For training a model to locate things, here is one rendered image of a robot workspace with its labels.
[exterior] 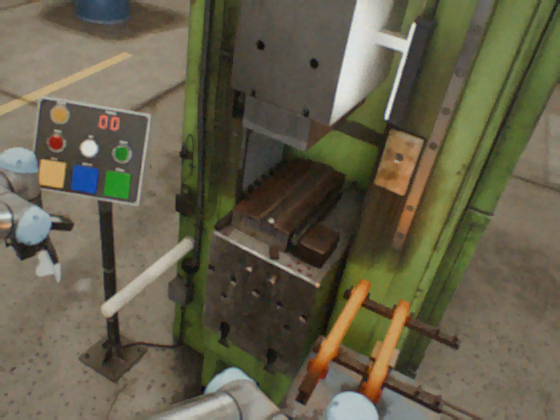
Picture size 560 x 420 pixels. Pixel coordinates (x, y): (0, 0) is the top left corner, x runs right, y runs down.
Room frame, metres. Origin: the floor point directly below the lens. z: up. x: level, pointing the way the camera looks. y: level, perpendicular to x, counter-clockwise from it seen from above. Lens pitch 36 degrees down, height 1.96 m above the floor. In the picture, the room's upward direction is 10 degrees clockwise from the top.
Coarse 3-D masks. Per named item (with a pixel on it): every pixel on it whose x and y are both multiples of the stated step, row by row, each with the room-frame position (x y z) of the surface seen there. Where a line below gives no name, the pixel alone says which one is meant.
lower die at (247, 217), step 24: (288, 168) 1.59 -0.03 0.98; (312, 168) 1.60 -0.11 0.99; (264, 192) 1.42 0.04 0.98; (288, 192) 1.41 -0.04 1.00; (312, 192) 1.45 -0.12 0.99; (240, 216) 1.28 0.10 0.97; (264, 216) 1.26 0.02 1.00; (288, 216) 1.29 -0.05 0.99; (264, 240) 1.24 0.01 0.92; (288, 240) 1.22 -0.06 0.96
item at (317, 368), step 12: (360, 288) 1.03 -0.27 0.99; (360, 300) 0.99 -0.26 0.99; (348, 312) 0.94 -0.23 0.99; (336, 324) 0.89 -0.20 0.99; (348, 324) 0.90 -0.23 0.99; (336, 336) 0.86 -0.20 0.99; (324, 348) 0.81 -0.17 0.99; (336, 348) 0.83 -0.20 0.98; (312, 360) 0.77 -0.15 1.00; (324, 360) 0.78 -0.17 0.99; (312, 372) 0.73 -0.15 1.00; (324, 372) 0.75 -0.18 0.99; (312, 384) 0.70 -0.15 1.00; (300, 396) 0.68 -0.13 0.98
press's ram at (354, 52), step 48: (240, 0) 1.32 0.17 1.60; (288, 0) 1.26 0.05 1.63; (336, 0) 1.21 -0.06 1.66; (384, 0) 1.36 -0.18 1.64; (240, 48) 1.31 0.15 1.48; (288, 48) 1.25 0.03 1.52; (336, 48) 1.20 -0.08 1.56; (384, 48) 1.47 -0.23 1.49; (288, 96) 1.25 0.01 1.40; (336, 96) 1.20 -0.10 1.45
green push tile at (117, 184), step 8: (112, 176) 1.29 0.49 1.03; (120, 176) 1.29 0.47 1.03; (128, 176) 1.29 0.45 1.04; (112, 184) 1.28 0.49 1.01; (120, 184) 1.28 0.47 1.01; (128, 184) 1.28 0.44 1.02; (104, 192) 1.26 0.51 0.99; (112, 192) 1.27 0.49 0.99; (120, 192) 1.27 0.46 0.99; (128, 192) 1.27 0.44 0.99
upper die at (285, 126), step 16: (256, 112) 1.28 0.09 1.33; (272, 112) 1.26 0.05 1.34; (288, 112) 1.24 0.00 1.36; (352, 112) 1.50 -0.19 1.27; (256, 128) 1.28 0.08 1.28; (272, 128) 1.26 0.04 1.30; (288, 128) 1.24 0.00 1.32; (304, 128) 1.22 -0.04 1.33; (320, 128) 1.28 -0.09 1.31; (288, 144) 1.24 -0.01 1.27; (304, 144) 1.22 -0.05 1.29
